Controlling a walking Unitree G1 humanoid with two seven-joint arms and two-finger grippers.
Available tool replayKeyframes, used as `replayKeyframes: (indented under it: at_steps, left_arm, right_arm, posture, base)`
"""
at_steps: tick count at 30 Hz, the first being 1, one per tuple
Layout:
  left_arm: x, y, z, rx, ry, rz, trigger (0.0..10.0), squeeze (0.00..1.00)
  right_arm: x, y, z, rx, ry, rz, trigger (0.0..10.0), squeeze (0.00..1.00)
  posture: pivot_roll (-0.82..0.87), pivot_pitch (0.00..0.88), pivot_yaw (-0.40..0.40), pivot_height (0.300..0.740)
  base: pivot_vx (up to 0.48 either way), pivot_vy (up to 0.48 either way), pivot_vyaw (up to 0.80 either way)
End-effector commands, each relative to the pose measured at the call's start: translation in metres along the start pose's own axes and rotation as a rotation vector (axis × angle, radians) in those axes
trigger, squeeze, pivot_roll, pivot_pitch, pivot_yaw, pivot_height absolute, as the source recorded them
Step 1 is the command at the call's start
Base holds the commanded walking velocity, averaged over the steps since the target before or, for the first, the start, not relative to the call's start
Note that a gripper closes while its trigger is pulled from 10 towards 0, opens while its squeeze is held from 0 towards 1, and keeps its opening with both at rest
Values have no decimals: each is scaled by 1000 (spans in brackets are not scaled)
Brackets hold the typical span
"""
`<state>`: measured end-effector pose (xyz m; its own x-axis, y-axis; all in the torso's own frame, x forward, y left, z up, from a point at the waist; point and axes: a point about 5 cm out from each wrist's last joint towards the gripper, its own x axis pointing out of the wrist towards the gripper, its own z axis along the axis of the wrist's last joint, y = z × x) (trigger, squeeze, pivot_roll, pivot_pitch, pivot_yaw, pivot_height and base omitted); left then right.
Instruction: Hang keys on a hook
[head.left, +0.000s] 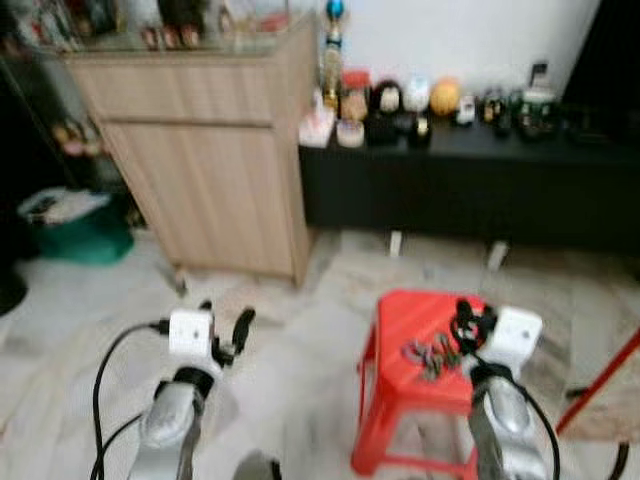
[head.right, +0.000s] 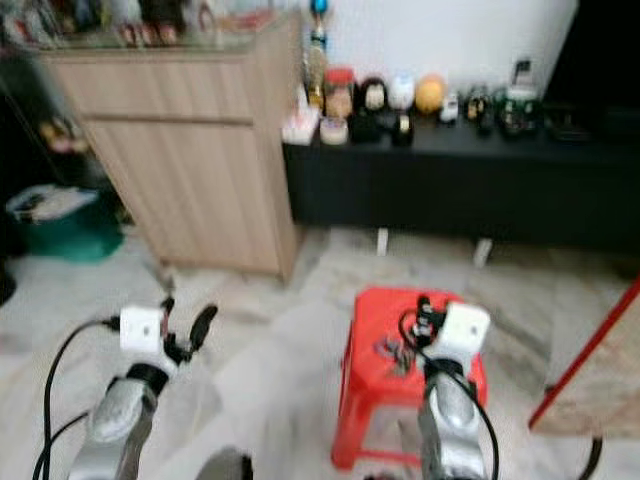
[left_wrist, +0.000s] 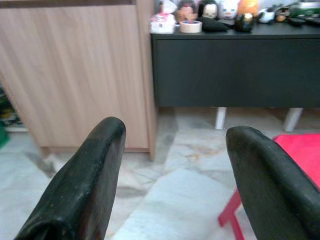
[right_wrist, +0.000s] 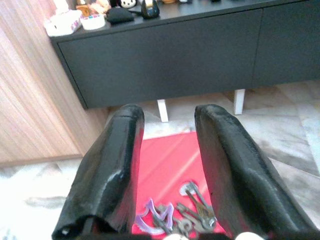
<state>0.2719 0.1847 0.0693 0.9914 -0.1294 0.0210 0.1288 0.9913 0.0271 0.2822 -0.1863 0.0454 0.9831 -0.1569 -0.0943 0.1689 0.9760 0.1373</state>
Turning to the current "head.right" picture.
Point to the black metal table leg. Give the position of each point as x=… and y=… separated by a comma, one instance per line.
x=593, y=460

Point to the red lid snack jar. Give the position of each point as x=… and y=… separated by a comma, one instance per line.
x=338, y=93

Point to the pink white tissue pack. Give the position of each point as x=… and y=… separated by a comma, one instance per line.
x=300, y=125

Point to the marble pattern red-edged table top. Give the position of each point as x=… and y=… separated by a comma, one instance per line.
x=595, y=380

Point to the black box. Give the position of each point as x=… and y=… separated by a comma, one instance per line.
x=366, y=128

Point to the white round figurine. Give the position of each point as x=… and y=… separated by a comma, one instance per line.
x=401, y=91

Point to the black tape dispenser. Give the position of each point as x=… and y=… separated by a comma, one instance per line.
x=402, y=130

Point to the black low sideboard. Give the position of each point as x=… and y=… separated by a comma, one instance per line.
x=450, y=190

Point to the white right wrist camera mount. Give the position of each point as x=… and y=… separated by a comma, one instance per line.
x=463, y=333

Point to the white tape roll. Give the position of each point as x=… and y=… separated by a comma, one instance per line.
x=333, y=132

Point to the green plastic basket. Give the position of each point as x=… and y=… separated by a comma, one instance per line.
x=75, y=238

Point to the green white container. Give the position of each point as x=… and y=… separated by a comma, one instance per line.
x=520, y=110

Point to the black round mouse figurine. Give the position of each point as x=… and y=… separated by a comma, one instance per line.
x=372, y=96

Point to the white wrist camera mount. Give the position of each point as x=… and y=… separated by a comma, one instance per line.
x=463, y=333
x=142, y=332

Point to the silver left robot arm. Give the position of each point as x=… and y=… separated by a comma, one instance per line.
x=115, y=422

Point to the small black white figurine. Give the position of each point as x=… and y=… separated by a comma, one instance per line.
x=450, y=107

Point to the blue ball trophy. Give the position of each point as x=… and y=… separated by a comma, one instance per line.
x=319, y=10

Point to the light wooden cabinet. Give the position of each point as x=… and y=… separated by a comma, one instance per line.
x=190, y=150

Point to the orange round figurine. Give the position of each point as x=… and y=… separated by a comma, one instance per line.
x=431, y=94

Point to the dark glass display shelf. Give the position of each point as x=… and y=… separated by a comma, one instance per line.
x=50, y=120

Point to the bunch of metal keys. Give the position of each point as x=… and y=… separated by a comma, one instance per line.
x=392, y=357

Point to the small gold trophy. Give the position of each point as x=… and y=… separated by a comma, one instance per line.
x=316, y=73

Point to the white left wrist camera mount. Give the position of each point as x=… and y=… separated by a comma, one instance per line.
x=142, y=332

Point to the red plastic stool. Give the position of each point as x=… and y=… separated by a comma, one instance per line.
x=375, y=315

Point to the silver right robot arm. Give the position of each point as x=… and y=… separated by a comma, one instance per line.
x=450, y=425

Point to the red flat pouch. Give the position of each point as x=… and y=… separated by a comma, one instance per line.
x=262, y=20

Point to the decorative figurine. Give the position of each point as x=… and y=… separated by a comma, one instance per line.
x=158, y=18

